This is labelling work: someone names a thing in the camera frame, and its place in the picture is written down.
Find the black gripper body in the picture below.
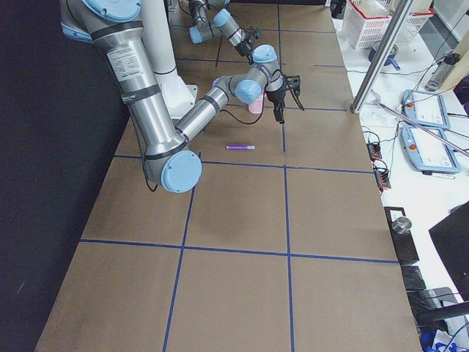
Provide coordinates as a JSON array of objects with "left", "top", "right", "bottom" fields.
[
  {"left": 267, "top": 75, "right": 301, "bottom": 107},
  {"left": 236, "top": 27, "right": 261, "bottom": 57}
]

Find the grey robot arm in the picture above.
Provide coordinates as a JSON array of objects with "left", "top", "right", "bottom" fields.
[
  {"left": 60, "top": 1, "right": 300, "bottom": 193},
  {"left": 188, "top": 0, "right": 261, "bottom": 62}
]

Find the pink mesh pen holder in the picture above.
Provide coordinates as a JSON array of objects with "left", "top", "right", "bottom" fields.
[{"left": 248, "top": 93, "right": 265, "bottom": 114}]

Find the purple highlighter pen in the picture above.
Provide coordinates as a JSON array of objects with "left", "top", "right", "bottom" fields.
[{"left": 226, "top": 144, "right": 256, "bottom": 150}]

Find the orange black power strip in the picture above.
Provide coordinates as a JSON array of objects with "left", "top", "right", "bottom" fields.
[{"left": 366, "top": 142, "right": 382, "bottom": 161}]

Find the white plastic basket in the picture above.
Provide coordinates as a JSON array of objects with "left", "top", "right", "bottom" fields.
[{"left": 341, "top": 1, "right": 435, "bottom": 49}]

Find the dark blue saucepan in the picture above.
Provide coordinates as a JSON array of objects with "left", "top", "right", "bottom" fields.
[{"left": 368, "top": 40, "right": 402, "bottom": 71}]

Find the left teach pendant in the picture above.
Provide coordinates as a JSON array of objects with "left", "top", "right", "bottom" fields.
[{"left": 402, "top": 89, "right": 451, "bottom": 130}]

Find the teach pendant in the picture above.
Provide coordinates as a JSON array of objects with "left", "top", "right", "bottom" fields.
[
  {"left": 402, "top": 89, "right": 451, "bottom": 130},
  {"left": 401, "top": 125, "right": 460, "bottom": 175}
]

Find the right teach pendant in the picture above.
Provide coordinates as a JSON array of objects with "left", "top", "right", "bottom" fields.
[{"left": 401, "top": 125, "right": 460, "bottom": 175}]

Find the clear water bottle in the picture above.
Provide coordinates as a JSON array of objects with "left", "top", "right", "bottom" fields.
[{"left": 424, "top": 52, "right": 461, "bottom": 92}]

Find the steel cup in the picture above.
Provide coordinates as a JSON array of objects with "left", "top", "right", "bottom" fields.
[{"left": 391, "top": 216, "right": 412, "bottom": 235}]

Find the black monitor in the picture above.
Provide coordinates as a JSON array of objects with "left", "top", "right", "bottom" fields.
[{"left": 416, "top": 202, "right": 468, "bottom": 323}]

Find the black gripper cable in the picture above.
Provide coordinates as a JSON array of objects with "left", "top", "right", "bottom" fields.
[{"left": 219, "top": 73, "right": 306, "bottom": 125}]

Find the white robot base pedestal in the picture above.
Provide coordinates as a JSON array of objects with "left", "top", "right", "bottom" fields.
[{"left": 140, "top": 0, "right": 198, "bottom": 120}]

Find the aluminium frame post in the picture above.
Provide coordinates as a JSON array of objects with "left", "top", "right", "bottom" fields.
[{"left": 350, "top": 0, "right": 414, "bottom": 114}]

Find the green handled reach grabber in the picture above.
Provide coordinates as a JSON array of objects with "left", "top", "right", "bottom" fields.
[{"left": 372, "top": 100, "right": 469, "bottom": 158}]

